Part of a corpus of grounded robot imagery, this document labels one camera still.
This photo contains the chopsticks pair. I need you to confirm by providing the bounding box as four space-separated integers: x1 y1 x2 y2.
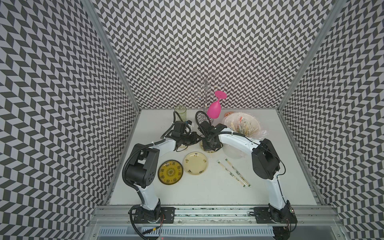
217 161 246 188
226 159 251 187

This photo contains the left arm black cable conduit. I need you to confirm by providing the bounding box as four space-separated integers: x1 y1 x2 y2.
121 110 184 240

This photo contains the pink plastic goblet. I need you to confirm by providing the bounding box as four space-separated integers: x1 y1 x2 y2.
207 91 227 119

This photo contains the orange patterned white bowl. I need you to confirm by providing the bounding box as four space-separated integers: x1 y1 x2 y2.
224 112 234 118

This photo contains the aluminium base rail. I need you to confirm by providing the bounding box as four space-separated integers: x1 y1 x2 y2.
83 205 350 240

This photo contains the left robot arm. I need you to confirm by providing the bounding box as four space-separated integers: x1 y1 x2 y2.
122 132 202 223

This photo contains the metal cup rack stand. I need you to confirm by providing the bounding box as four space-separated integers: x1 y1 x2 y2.
190 70 226 113

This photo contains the green translucent cup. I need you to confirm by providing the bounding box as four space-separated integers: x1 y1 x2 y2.
175 105 187 122

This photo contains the yellow dark patterned plate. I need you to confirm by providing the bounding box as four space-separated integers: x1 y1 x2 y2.
158 160 184 185

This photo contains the cream plate near chopsticks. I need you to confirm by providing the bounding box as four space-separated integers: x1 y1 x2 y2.
183 152 208 175

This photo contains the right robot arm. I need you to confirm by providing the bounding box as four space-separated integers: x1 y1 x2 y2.
205 129 298 225

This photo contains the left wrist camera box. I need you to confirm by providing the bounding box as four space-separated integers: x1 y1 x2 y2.
172 120 192 137

